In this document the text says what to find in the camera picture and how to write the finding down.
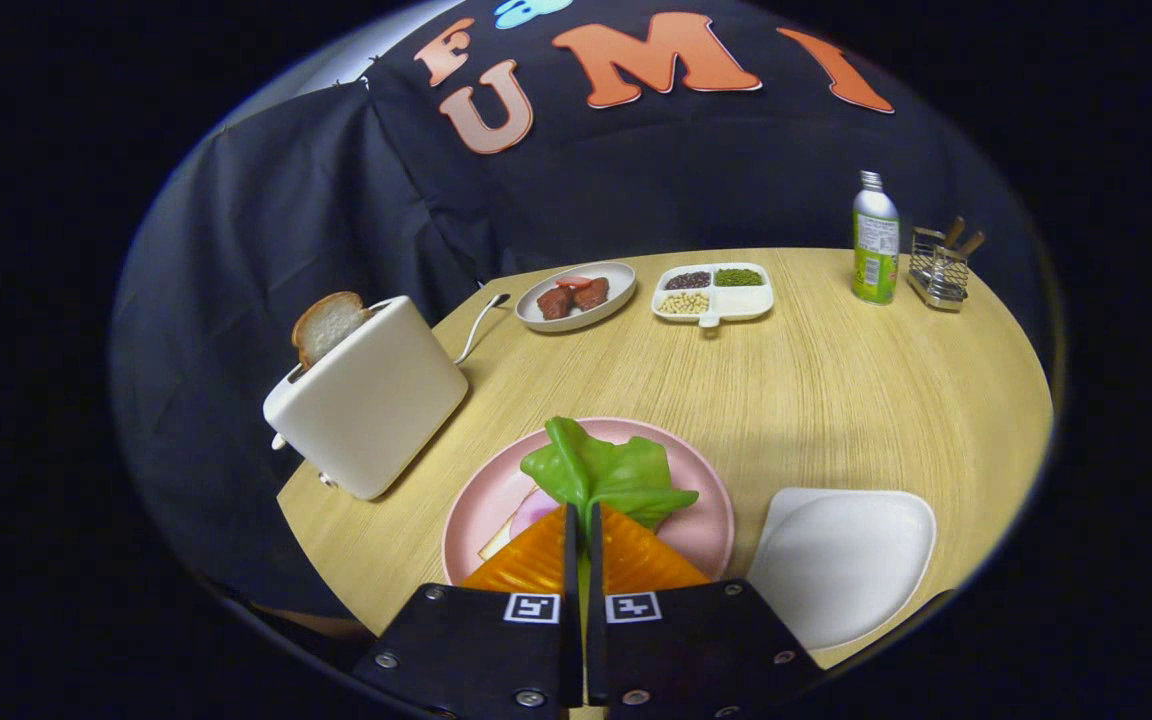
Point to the browned bread slice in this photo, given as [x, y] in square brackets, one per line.
[326, 325]

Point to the rounded square white plate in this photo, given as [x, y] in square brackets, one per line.
[836, 565]

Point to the pale flat bread slice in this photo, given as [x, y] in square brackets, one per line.
[498, 542]

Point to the green label metal bottle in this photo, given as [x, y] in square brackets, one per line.
[875, 250]

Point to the brown meat piece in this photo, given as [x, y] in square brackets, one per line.
[554, 303]
[591, 294]

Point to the pink plate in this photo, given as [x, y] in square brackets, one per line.
[706, 500]

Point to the round white plate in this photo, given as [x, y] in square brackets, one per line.
[616, 275]

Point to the black backdrop cloth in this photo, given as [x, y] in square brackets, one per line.
[336, 200]

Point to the yellow beans heap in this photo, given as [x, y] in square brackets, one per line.
[684, 303]

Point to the red sausage slice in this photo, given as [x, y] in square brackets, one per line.
[573, 282]

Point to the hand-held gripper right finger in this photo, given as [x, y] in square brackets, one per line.
[686, 650]

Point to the white toaster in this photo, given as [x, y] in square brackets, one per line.
[376, 400]

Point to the green lettuce leaf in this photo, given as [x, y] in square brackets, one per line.
[606, 470]

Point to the pink ham slice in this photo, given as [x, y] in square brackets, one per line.
[534, 512]

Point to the dark beans heap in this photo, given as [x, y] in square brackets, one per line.
[688, 280]

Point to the white divided dish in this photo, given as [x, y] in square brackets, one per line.
[746, 302]

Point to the green beans heap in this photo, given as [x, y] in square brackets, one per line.
[739, 277]

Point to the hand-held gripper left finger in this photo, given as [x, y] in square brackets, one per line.
[476, 650]

